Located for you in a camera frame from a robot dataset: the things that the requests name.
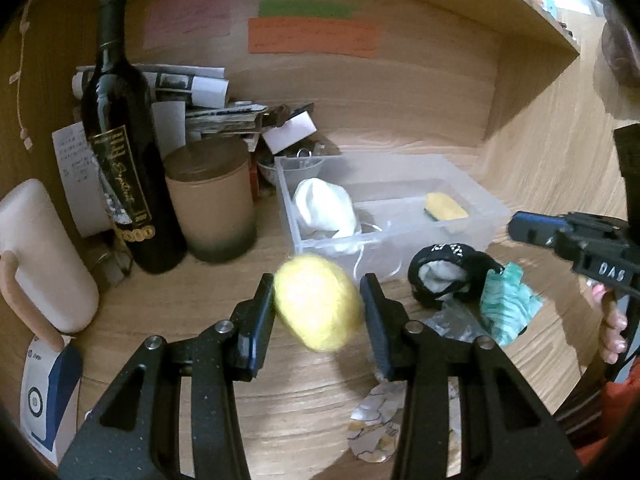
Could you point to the blue and white box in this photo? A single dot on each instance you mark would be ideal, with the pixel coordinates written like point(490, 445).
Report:
point(47, 400)

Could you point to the small bowl with clutter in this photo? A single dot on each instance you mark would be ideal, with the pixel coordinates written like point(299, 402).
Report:
point(295, 157)

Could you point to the marbled patterned cloth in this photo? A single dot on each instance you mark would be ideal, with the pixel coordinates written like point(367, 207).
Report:
point(380, 425)

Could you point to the yellow sponge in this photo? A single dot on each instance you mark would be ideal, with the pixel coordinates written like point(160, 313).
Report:
point(445, 207)

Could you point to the orange sticky note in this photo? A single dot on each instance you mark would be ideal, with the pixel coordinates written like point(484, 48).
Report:
point(312, 35)

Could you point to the white card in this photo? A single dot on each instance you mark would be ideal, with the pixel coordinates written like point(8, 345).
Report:
point(290, 132)

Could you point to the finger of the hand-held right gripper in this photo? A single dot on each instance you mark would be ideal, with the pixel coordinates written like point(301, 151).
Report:
point(532, 230)

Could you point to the dark wine bottle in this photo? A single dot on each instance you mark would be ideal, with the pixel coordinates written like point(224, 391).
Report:
point(122, 150)

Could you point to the clear plastic bin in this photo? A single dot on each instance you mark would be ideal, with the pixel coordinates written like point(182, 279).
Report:
point(380, 210)

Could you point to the green patterned cloth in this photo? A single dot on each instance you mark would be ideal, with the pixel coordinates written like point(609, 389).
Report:
point(507, 300)

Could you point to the green sticky note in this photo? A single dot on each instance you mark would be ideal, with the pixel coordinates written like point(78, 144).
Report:
point(305, 7)

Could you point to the brown cylindrical canister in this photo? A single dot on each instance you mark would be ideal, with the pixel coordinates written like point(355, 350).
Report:
point(210, 200)

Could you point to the stack of newspapers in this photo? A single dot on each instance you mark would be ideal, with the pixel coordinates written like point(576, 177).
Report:
point(200, 97)

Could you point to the white handwritten note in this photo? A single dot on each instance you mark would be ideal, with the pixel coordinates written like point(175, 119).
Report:
point(75, 180)

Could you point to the black and white sock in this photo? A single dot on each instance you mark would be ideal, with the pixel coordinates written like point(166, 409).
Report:
point(447, 277)

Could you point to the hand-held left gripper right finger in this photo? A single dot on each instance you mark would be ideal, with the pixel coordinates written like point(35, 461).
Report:
point(373, 320)

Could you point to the pink sticky note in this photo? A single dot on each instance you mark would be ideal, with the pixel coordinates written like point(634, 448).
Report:
point(187, 15)

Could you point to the white cloth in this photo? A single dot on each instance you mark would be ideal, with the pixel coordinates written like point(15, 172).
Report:
point(325, 207)

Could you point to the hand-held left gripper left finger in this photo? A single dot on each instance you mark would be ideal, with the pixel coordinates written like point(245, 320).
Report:
point(261, 330)

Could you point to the person's right hand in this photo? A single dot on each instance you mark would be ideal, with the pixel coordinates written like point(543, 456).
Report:
point(611, 325)

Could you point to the clear plastic bag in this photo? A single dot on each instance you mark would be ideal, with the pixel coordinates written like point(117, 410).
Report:
point(455, 322)

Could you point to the yellow fuzzy ball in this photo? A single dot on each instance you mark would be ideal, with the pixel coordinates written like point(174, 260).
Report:
point(317, 301)

